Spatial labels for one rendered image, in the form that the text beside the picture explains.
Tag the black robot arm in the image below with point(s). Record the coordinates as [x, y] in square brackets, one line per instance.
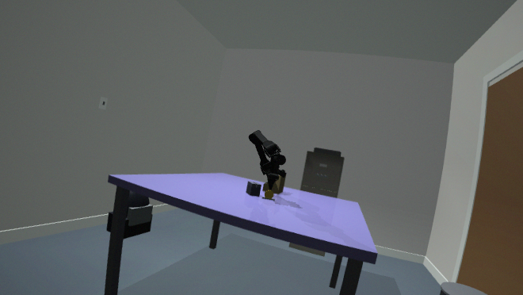
[272, 151]

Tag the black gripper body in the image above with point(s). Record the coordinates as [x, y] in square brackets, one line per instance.
[272, 171]

